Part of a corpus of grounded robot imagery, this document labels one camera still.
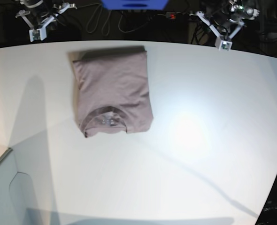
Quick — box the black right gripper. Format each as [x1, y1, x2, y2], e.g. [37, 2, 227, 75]
[27, 3, 53, 26]

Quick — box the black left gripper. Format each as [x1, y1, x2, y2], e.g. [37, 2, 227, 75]
[211, 9, 241, 35]

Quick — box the mauve grey t-shirt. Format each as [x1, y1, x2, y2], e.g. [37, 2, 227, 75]
[73, 50, 153, 138]

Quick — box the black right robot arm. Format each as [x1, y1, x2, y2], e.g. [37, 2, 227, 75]
[15, 0, 53, 29]

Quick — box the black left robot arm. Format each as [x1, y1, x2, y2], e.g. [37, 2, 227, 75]
[210, 0, 260, 35]

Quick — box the black power strip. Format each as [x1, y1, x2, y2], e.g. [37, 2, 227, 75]
[165, 12, 199, 22]

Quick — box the blue plastic box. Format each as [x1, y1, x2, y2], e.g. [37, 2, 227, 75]
[101, 0, 169, 10]

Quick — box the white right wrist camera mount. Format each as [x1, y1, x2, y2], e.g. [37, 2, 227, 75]
[15, 2, 78, 43]

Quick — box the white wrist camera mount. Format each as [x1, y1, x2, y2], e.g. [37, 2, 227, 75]
[15, 2, 78, 43]
[195, 11, 245, 51]

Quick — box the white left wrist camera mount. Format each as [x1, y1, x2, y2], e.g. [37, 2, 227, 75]
[195, 11, 245, 51]

